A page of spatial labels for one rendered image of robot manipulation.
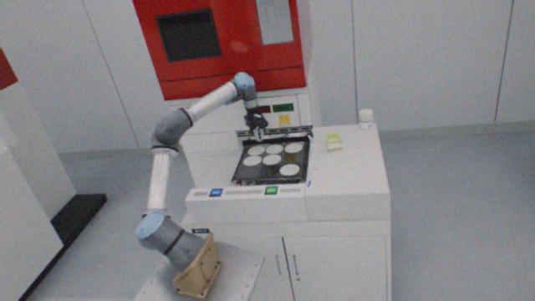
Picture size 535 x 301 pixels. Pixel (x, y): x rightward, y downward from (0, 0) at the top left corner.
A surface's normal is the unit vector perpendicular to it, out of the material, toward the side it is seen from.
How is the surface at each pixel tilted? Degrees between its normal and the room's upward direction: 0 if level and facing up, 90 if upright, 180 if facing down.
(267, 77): 90
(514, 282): 0
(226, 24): 90
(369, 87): 90
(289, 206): 90
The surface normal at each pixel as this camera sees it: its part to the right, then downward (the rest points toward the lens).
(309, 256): -0.16, 0.51
